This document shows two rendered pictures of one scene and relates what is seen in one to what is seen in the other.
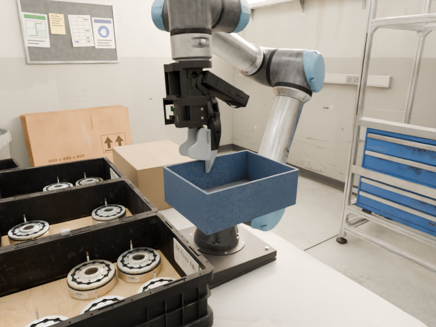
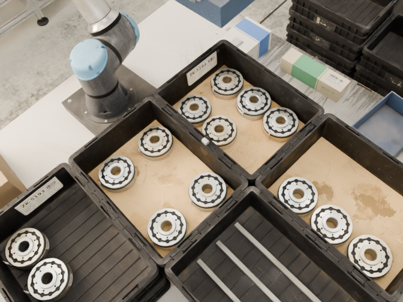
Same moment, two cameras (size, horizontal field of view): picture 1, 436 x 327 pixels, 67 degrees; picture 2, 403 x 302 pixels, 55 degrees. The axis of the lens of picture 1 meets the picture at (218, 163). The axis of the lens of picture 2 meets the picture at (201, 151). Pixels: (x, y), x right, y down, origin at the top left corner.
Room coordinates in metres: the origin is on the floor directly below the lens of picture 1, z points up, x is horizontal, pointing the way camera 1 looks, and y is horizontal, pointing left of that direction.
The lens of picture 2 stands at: (0.74, 0.87, 1.82)
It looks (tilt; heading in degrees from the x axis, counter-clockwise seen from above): 61 degrees down; 266
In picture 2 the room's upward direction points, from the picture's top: 9 degrees counter-clockwise
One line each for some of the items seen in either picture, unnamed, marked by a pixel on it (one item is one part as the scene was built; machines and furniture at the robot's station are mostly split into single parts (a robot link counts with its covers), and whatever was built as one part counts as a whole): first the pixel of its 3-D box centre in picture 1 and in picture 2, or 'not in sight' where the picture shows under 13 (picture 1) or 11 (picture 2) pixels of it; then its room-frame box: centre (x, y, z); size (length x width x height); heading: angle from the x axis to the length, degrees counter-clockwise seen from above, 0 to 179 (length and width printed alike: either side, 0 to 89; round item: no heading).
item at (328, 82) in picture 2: not in sight; (313, 74); (0.24, 0.07, 0.73); 0.24 x 0.06 x 0.06; 125
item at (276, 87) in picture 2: (97, 288); (235, 114); (0.57, 0.25, 0.87); 0.40 x 0.30 x 0.11; 121
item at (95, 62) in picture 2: not in sight; (94, 66); (0.96, -0.01, 0.91); 0.13 x 0.12 x 0.14; 52
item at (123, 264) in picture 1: (139, 259); (194, 108); (0.69, 0.19, 0.86); 0.10 x 0.10 x 0.01
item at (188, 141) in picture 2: (74, 227); (159, 180); (0.83, 0.41, 0.87); 0.40 x 0.30 x 0.11; 121
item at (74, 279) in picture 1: (91, 273); (219, 130); (0.63, 0.29, 0.86); 0.10 x 0.10 x 0.01
